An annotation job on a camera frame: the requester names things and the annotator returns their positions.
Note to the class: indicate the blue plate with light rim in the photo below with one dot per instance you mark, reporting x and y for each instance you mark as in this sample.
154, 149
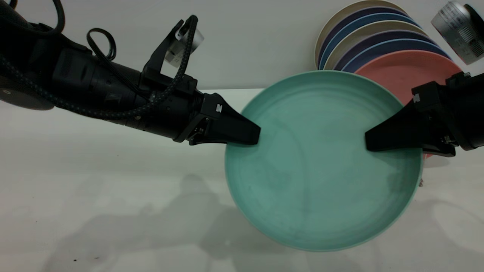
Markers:
378, 48

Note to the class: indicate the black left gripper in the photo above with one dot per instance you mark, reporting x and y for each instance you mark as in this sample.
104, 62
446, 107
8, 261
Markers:
170, 109

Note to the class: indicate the green round plate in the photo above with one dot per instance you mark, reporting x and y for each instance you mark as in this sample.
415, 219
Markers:
321, 170

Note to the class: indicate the pink round plate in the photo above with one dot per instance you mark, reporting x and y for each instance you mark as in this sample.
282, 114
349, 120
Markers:
408, 71

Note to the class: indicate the beige round plate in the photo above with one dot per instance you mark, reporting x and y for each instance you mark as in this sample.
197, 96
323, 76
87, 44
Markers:
378, 27
363, 4

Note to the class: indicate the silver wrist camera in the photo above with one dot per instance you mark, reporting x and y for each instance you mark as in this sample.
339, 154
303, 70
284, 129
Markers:
173, 56
457, 30

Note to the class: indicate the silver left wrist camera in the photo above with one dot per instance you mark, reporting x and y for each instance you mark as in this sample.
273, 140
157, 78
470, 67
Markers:
173, 56

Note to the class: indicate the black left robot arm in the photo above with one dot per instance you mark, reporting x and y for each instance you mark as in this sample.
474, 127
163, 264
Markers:
75, 75

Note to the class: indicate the dark purple plate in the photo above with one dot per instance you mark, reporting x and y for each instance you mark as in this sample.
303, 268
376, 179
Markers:
378, 37

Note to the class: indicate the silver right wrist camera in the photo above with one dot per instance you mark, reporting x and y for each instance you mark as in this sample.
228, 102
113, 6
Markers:
457, 30

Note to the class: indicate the dark navy plate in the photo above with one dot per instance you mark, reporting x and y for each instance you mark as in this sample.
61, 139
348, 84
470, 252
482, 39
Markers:
378, 11

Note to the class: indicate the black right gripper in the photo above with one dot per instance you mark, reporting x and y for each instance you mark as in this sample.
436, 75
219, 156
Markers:
465, 113

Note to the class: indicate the teal blue plate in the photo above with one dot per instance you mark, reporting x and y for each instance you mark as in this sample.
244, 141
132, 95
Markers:
378, 18

